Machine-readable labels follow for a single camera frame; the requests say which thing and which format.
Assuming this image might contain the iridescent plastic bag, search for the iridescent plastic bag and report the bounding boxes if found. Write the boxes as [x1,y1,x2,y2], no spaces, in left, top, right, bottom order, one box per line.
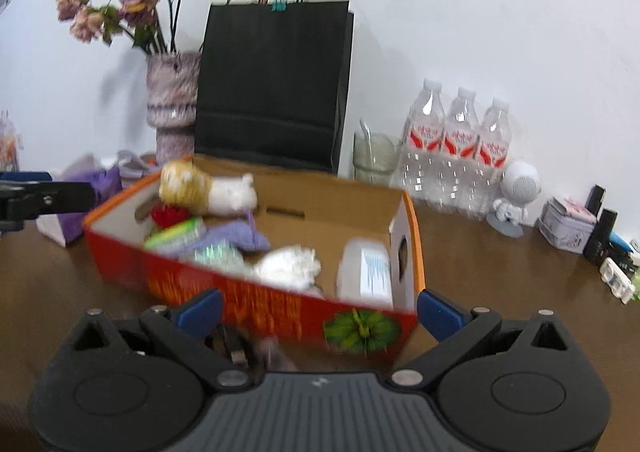
[180,241,250,276]

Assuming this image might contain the blue snack packet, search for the blue snack packet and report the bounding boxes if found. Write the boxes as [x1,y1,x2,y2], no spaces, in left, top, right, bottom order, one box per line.
[143,218,207,248]

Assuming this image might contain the purple knitted cloth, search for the purple knitted cloth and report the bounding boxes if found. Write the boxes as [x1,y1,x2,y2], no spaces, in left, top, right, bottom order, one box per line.
[182,212,271,253]

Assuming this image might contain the clear plastic swab box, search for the clear plastic swab box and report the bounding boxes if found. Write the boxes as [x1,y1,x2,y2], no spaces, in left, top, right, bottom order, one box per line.
[335,238,393,309]

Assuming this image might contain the white tissue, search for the white tissue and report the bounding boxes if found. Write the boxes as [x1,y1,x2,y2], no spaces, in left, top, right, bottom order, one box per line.
[254,245,321,292]

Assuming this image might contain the red rose flower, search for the red rose flower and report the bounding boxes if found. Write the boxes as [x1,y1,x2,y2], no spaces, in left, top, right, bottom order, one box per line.
[150,204,192,233]

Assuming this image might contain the plush alpaca toy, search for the plush alpaca toy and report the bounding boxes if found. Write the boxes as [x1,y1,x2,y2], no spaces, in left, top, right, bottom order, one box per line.
[158,160,258,217]

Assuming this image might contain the purple tissue pack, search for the purple tissue pack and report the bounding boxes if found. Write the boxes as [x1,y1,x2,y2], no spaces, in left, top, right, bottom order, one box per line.
[36,153,122,247]

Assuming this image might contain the red cardboard box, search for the red cardboard box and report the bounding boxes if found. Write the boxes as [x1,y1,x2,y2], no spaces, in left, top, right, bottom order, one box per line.
[84,156,425,361]

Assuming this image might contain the middle water bottle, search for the middle water bottle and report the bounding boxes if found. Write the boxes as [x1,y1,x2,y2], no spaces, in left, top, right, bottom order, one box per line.
[433,87,478,214]

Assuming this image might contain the water bottle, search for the water bottle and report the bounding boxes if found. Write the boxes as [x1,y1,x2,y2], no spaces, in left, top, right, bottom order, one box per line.
[396,79,445,200]
[457,98,512,220]
[433,87,478,214]

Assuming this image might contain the left water bottle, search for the left water bottle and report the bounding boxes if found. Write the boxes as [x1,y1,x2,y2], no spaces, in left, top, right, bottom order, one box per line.
[396,79,445,200]

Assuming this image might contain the white astronaut figure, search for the white astronaut figure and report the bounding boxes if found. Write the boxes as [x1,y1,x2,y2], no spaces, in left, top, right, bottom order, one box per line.
[486,160,541,238]

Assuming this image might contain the small tin box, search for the small tin box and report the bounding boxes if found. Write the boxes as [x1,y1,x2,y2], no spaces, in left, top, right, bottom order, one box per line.
[536,198,597,254]

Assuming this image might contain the tall black tube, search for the tall black tube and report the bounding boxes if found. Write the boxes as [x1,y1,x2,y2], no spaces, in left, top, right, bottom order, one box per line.
[582,208,617,267]

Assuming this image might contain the glass cup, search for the glass cup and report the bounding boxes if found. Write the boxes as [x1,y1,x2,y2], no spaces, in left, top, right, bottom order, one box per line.
[352,131,401,186]

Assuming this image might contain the right water bottle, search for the right water bottle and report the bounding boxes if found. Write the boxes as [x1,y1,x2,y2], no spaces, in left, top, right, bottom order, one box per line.
[457,98,512,220]

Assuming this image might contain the purple ceramic vase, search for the purple ceramic vase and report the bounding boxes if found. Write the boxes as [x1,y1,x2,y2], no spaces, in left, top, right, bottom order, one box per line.
[146,51,202,165]

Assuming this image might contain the spoon in glass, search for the spoon in glass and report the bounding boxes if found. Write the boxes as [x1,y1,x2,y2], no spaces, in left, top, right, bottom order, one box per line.
[359,118,374,170]

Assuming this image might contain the black paper bag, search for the black paper bag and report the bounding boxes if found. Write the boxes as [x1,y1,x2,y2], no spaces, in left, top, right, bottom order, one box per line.
[194,0,354,174]

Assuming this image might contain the teal binder clip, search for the teal binder clip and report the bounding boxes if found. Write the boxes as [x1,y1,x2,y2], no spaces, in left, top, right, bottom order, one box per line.
[271,0,288,12]

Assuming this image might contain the purple cable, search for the purple cable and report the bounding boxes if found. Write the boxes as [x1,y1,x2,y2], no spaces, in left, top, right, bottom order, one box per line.
[115,150,162,180]

